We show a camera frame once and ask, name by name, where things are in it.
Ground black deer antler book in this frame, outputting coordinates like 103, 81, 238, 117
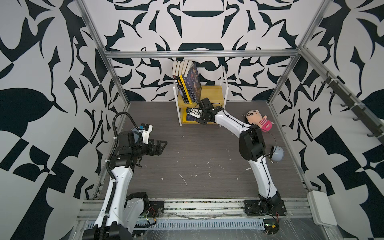
176, 61, 189, 104

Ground purple old man book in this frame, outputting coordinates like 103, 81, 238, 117
188, 61, 202, 103
182, 60, 196, 103

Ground yellow cartoon book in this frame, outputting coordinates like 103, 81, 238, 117
181, 108, 198, 125
178, 60, 192, 104

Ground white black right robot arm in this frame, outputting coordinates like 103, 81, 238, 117
197, 98, 285, 216

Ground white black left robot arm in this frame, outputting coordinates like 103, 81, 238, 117
82, 112, 168, 240

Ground white wooden two-tier shelf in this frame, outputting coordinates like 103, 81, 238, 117
173, 67, 229, 127

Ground light blue glasses case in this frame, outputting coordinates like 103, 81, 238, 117
132, 128, 141, 145

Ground yellow cartoon book on shelf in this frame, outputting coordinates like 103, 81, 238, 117
181, 108, 198, 125

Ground black book standing on shelf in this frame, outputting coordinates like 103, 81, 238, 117
172, 61, 181, 96

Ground plush doll pink shorts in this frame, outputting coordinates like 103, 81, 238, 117
246, 110, 275, 132

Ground white grey round speaker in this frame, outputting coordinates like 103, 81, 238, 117
269, 146, 285, 163

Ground white power box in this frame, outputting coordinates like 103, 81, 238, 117
307, 191, 337, 227

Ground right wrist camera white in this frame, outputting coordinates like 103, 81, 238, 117
186, 108, 201, 119

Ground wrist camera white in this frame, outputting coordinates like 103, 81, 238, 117
186, 108, 201, 119
139, 124, 153, 145

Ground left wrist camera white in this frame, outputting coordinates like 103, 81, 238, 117
139, 124, 153, 145

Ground black wall hook rail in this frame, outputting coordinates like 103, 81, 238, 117
321, 70, 384, 138

